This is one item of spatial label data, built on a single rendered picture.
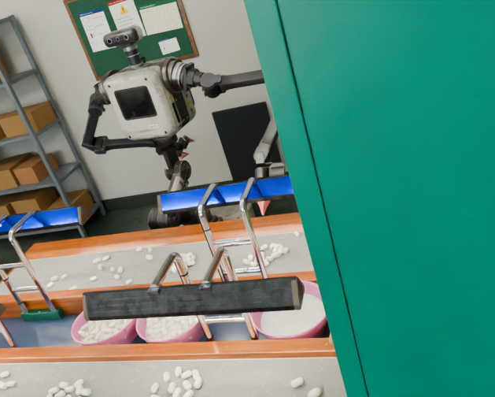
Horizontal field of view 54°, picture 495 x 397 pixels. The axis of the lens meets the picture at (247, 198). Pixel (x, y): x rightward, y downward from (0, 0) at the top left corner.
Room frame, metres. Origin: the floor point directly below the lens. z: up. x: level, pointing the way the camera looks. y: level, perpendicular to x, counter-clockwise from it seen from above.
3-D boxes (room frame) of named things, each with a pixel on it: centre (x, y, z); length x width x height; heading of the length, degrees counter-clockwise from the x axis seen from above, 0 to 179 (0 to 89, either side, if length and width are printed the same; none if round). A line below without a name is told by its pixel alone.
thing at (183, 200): (1.58, 0.03, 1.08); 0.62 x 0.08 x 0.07; 69
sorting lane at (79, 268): (1.79, 0.41, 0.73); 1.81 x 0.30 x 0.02; 69
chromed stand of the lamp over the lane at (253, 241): (1.50, 0.06, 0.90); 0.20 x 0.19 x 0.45; 69
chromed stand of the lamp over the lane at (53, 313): (1.85, 0.97, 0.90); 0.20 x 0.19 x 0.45; 69
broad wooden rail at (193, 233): (1.98, 0.34, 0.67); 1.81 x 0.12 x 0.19; 69
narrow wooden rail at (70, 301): (1.62, 0.48, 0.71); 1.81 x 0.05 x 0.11; 69
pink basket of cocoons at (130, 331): (1.51, 0.64, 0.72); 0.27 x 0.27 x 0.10
